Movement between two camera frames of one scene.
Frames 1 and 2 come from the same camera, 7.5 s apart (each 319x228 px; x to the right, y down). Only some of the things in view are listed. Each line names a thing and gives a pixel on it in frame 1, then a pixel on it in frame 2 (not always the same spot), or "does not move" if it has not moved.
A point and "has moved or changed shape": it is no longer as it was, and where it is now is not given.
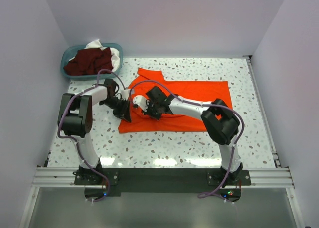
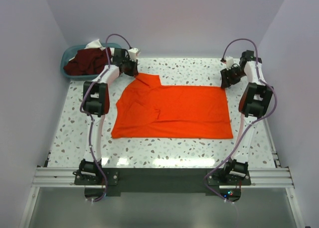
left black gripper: (124, 112) → (134, 71)
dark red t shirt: (89, 61) does not move
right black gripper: (148, 103) → (226, 82)
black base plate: (226, 183) does not move
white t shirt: (115, 57) does not move
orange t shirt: (145, 80) has moved or changed shape
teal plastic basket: (69, 52) does not move
